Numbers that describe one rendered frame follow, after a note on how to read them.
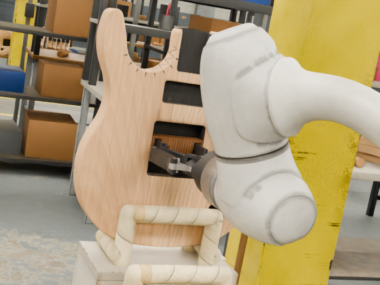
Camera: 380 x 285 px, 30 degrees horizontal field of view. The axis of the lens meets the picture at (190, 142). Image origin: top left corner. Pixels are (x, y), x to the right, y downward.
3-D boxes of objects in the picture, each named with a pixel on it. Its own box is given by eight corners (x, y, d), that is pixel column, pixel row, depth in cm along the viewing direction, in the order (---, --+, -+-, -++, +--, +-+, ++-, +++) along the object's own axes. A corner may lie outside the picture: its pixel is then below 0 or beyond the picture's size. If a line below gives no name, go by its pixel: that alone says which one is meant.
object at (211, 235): (209, 262, 135) (218, 215, 133) (216, 268, 132) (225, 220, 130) (194, 261, 134) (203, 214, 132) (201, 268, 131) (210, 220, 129)
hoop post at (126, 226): (125, 259, 128) (134, 210, 127) (131, 267, 125) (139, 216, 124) (109, 259, 127) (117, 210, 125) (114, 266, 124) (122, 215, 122)
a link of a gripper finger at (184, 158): (205, 181, 115) (199, 181, 114) (160, 164, 123) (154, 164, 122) (209, 157, 114) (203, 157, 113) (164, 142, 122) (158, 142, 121)
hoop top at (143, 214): (217, 223, 134) (220, 207, 133) (224, 228, 131) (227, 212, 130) (115, 218, 126) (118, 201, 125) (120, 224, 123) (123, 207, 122)
